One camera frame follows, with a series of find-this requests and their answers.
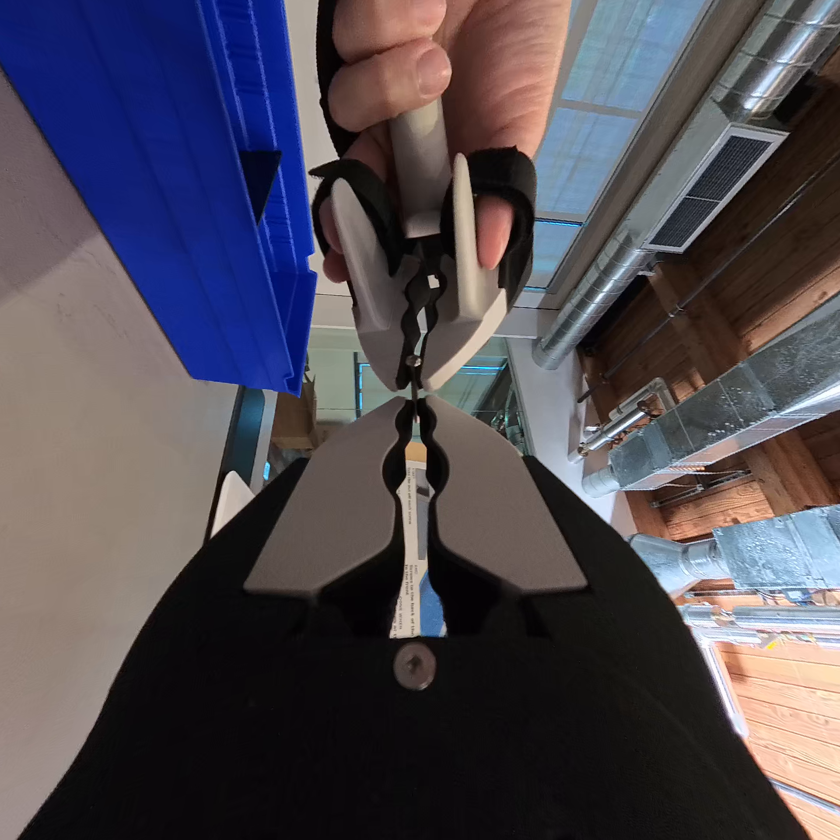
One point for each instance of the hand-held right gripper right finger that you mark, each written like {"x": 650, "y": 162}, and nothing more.
{"x": 505, "y": 518}

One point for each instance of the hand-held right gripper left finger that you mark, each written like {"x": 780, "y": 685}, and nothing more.
{"x": 321, "y": 518}

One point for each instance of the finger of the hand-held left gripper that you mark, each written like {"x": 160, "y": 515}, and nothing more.
{"x": 364, "y": 289}
{"x": 469, "y": 308}

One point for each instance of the small metal bolt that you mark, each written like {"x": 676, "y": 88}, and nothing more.
{"x": 415, "y": 387}

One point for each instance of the blue plastic bin with divider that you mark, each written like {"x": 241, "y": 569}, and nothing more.
{"x": 131, "y": 164}

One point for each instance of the person's left hand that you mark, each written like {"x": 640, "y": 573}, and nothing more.
{"x": 499, "y": 65}

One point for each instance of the instruction sheet on stand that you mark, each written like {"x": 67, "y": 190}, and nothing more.
{"x": 229, "y": 502}

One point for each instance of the printed instruction poster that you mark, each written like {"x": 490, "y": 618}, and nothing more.
{"x": 410, "y": 564}

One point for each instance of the large glass window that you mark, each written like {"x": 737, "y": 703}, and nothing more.
{"x": 590, "y": 131}

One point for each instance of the ceiling air vent unit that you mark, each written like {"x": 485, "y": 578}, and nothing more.
{"x": 715, "y": 190}

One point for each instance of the silver ceiling pipes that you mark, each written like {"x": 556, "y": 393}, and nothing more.
{"x": 774, "y": 620}

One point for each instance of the silver spiral ceiling duct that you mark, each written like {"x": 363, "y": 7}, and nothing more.
{"x": 590, "y": 308}

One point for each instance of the rectangular foil ceiling duct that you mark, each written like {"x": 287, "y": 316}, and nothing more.
{"x": 774, "y": 544}
{"x": 722, "y": 407}

